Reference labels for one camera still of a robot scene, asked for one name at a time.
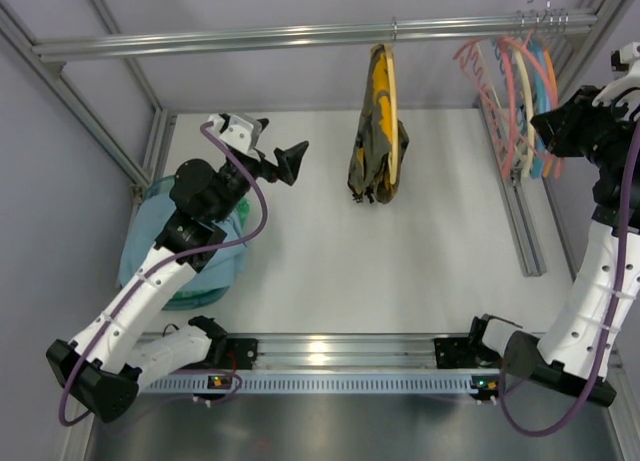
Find teal empty hanger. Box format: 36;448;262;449
525;36;551;179

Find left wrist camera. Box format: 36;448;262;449
207;113;258;159

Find light blue trousers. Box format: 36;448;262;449
118;194;247;293

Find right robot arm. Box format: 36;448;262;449
469;85;639;407

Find metal hanging rail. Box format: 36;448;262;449
32;10;599;62

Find camouflage yellow trousers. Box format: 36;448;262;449
347;44;410;204

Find pink clothes hanger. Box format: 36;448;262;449
452;0;558;158

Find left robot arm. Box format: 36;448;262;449
46;113;309;427

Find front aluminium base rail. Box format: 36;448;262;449
227;334;497;371

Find slotted cable duct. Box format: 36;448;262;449
144;372;499;395

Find teal plastic basket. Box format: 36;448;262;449
142;175;228;311

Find orange empty hanger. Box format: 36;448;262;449
542;48;564;179

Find aluminium frame left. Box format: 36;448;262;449
1;0;168;189

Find pink empty hanger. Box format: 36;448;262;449
497;38;517;178

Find aluminium frame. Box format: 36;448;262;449
1;0;168;189
458;0;634;277

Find aluminium frame right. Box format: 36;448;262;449
458;0;634;277

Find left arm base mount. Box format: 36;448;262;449
218;337;259;371

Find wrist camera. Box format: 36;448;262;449
207;113;258;159
589;41;640;107

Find green tie-dye garment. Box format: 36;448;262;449
235;197;250;227

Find cream empty hanger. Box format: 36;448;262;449
514;49;535;178

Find coloured spiral hanger rack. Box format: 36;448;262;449
466;42;507;161

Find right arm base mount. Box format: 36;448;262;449
433;336;479;370

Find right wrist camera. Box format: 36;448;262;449
589;41;640;107

